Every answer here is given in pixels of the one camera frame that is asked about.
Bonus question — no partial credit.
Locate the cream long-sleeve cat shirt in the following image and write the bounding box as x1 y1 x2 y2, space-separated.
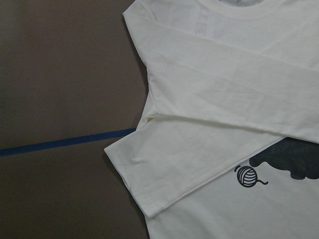
105 0 319 239

